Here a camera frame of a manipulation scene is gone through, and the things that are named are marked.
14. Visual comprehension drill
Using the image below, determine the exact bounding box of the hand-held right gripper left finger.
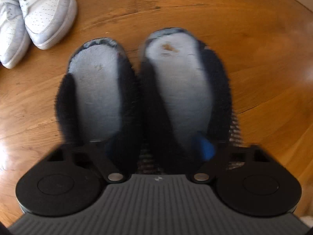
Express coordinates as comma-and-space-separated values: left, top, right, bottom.
46, 142, 130, 184

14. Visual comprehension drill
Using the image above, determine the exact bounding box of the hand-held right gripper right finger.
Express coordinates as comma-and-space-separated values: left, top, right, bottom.
190, 133, 270, 184

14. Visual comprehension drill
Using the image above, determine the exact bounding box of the white sneaker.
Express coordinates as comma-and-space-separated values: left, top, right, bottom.
0, 0, 31, 69
15, 0, 78, 50

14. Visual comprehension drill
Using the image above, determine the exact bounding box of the black fuzzy slipper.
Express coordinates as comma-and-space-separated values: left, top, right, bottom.
55, 38, 140, 174
138, 27, 243, 174

